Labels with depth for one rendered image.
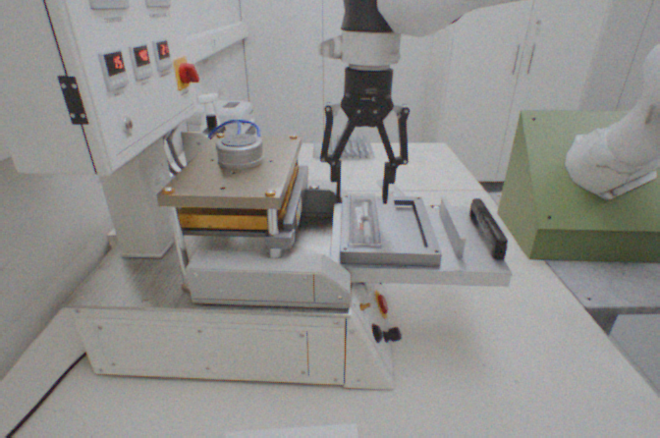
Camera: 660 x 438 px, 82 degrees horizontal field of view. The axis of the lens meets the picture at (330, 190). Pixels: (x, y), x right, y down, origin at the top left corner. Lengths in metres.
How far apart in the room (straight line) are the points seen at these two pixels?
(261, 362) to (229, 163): 0.34
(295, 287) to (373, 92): 0.32
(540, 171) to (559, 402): 0.56
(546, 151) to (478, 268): 0.57
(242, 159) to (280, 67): 2.50
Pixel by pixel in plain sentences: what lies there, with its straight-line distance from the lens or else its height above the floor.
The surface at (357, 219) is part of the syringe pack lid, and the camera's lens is 0.70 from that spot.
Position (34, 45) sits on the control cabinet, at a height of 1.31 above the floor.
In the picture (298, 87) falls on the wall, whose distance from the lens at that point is 3.13.
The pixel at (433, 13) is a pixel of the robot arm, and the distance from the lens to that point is 0.47.
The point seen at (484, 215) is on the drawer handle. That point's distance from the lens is 0.75.
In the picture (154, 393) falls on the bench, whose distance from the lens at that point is 0.81.
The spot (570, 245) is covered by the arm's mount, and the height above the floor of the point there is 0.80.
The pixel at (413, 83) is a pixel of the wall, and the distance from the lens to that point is 3.20.
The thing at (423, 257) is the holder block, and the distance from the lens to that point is 0.65.
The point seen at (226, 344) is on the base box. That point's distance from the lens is 0.70.
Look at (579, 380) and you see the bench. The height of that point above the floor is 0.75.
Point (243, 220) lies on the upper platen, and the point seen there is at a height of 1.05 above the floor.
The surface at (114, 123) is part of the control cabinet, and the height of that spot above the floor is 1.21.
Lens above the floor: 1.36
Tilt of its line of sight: 27 degrees down
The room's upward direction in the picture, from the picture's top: straight up
